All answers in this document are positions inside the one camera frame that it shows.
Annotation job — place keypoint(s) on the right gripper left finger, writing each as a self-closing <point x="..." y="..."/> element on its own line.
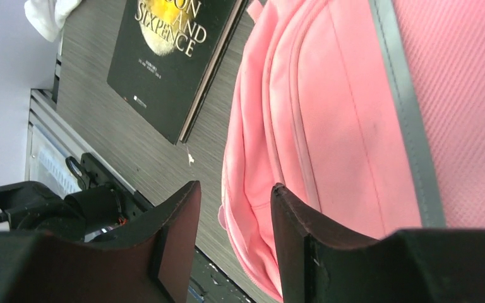
<point x="40" y="267"/>

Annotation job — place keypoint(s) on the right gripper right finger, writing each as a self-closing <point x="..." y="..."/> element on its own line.
<point x="320" y="260"/>

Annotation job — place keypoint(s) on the pink student backpack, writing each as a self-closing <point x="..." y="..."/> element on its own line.
<point x="370" y="112"/>

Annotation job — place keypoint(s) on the black book gold cover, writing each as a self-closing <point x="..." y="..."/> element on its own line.
<point x="166" y="56"/>

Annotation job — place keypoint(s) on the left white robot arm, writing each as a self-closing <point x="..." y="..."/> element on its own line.
<point x="31" y="205"/>

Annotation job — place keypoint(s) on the white cloth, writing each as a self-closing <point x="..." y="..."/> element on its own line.
<point x="48" y="16"/>

